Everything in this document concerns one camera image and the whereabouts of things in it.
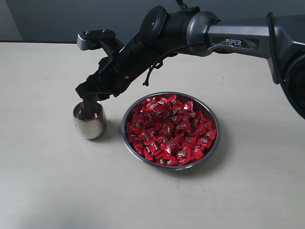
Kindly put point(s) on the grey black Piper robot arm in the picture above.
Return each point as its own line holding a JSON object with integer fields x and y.
{"x": 279, "y": 40}

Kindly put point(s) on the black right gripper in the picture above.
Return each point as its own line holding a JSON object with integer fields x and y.
{"x": 123, "y": 64}

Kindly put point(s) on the stainless steel cup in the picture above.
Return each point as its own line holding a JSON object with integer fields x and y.
{"x": 85, "y": 123}

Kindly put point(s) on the stainless steel bowl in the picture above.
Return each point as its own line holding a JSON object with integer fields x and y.
{"x": 170, "y": 130}

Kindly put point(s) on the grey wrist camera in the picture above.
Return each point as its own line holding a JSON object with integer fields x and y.
{"x": 97, "y": 39}

